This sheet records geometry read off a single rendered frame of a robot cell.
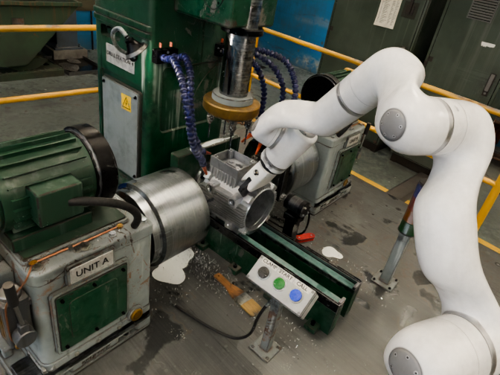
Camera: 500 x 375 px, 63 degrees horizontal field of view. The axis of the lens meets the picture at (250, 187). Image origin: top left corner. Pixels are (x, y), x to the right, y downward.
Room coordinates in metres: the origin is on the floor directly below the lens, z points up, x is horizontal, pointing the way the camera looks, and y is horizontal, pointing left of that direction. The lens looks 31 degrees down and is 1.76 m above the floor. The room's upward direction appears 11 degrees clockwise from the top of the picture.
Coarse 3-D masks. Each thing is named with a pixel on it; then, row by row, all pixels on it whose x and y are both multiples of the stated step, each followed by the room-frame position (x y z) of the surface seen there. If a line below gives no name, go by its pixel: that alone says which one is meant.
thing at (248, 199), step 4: (208, 172) 1.17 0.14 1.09; (204, 176) 1.16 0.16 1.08; (208, 176) 1.16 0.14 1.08; (212, 176) 1.17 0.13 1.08; (208, 180) 1.16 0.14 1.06; (272, 184) 1.17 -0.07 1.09; (272, 188) 1.16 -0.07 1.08; (248, 196) 1.07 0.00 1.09; (252, 196) 1.07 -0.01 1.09; (244, 200) 1.06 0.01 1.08; (248, 200) 1.06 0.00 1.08; (252, 200) 1.07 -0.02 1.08; (268, 216) 1.17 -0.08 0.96; (240, 228) 1.07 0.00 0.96; (244, 228) 1.06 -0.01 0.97; (240, 232) 1.06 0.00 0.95; (244, 232) 1.06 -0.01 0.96
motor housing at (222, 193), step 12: (240, 180) 1.14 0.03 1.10; (204, 192) 1.15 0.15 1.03; (216, 192) 1.12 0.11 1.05; (228, 192) 1.11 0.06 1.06; (252, 192) 1.10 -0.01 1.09; (264, 192) 1.20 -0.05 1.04; (276, 192) 1.19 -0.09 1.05; (216, 204) 1.10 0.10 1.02; (240, 204) 1.07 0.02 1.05; (252, 204) 1.21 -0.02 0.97; (264, 204) 1.19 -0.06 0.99; (228, 216) 1.07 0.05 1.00; (240, 216) 1.05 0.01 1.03; (252, 216) 1.17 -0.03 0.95; (264, 216) 1.17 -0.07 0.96; (252, 228) 1.11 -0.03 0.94
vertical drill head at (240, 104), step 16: (256, 0) 1.19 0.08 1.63; (256, 16) 1.19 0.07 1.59; (224, 48) 1.21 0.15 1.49; (240, 48) 1.18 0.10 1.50; (224, 64) 1.19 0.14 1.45; (240, 64) 1.18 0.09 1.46; (224, 80) 1.19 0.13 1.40; (240, 80) 1.18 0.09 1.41; (208, 96) 1.21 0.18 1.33; (224, 96) 1.17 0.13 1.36; (240, 96) 1.19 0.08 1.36; (208, 112) 1.16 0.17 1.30; (224, 112) 1.13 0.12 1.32; (240, 112) 1.14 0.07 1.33; (256, 112) 1.18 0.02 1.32; (208, 128) 1.22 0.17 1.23; (224, 128) 1.28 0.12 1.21
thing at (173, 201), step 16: (144, 176) 0.97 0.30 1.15; (160, 176) 0.97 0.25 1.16; (176, 176) 0.98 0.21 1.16; (128, 192) 0.88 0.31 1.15; (144, 192) 0.88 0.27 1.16; (160, 192) 0.90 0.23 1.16; (176, 192) 0.92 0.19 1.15; (192, 192) 0.95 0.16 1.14; (144, 208) 0.84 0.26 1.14; (160, 208) 0.85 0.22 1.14; (176, 208) 0.88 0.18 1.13; (192, 208) 0.92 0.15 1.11; (208, 208) 0.96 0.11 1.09; (160, 224) 0.83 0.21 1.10; (176, 224) 0.86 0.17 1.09; (192, 224) 0.90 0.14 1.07; (208, 224) 0.95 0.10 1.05; (160, 240) 0.82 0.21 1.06; (176, 240) 0.85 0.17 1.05; (192, 240) 0.90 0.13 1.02; (160, 256) 0.83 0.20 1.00
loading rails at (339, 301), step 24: (216, 240) 1.12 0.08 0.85; (240, 240) 1.06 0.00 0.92; (264, 240) 1.12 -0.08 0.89; (288, 240) 1.11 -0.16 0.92; (240, 264) 1.05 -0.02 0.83; (288, 264) 0.99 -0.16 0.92; (312, 264) 1.01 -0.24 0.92; (312, 288) 0.89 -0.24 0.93; (336, 288) 0.96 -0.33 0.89; (312, 312) 0.88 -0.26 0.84; (336, 312) 0.84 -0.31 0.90
